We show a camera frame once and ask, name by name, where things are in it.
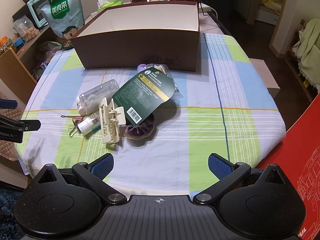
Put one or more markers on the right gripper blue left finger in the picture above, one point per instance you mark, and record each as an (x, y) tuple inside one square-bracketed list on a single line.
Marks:
[(92, 175)]

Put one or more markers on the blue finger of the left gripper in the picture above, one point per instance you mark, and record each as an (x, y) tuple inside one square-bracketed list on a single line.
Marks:
[(21, 125), (8, 104)]

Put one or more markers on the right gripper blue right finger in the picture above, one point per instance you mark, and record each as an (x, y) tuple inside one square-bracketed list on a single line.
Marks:
[(229, 176)]

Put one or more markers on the pink binder clip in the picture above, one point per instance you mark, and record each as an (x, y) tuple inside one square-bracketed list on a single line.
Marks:
[(76, 120)]

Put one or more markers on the small white pill bottle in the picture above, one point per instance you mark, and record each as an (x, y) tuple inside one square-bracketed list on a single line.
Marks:
[(82, 128)]

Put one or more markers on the cream plastic hair claw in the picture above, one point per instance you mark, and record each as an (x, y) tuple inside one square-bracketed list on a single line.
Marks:
[(111, 118)]

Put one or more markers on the purple velvet scrunchie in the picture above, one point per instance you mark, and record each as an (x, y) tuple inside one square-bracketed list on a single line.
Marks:
[(141, 131)]

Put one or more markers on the green product backing card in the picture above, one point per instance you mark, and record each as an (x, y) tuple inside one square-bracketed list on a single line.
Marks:
[(144, 93)]

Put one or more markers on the purple lotion tube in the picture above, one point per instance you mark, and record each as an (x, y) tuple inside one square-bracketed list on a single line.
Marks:
[(141, 67)]

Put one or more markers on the white blue ointment tube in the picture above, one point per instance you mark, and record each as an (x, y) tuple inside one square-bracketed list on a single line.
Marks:
[(92, 122)]

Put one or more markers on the cotton swabs plastic bag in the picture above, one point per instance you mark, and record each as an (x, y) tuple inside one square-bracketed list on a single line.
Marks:
[(164, 68)]

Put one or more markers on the wooden side shelf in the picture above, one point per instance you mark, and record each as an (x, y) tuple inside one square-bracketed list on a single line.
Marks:
[(17, 68)]

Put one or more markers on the red cardboard board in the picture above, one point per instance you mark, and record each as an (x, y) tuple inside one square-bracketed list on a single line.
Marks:
[(298, 156)]

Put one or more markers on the bag of nuts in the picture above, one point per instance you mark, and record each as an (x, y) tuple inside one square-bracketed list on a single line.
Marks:
[(25, 28)]

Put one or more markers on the plaid blue green tablecloth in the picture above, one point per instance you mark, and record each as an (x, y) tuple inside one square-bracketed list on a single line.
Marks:
[(225, 108)]

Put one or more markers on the mint toaster oven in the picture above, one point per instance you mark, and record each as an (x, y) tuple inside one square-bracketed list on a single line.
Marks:
[(35, 14)]

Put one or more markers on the blue green snack bag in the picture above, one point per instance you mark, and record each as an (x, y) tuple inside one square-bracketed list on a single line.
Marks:
[(65, 17)]

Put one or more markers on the white cardboard box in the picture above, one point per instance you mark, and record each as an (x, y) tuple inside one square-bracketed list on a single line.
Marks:
[(267, 77)]

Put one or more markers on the brown cardboard storage box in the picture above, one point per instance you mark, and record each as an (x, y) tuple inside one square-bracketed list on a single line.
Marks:
[(146, 32)]

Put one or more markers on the green covered sofa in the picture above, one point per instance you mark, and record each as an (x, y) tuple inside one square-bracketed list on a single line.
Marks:
[(307, 52)]

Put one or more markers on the green tissue pack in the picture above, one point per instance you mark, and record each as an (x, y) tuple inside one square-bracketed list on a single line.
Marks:
[(103, 4)]

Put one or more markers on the white power strip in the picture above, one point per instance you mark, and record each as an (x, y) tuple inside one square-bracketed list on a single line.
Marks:
[(204, 8)]

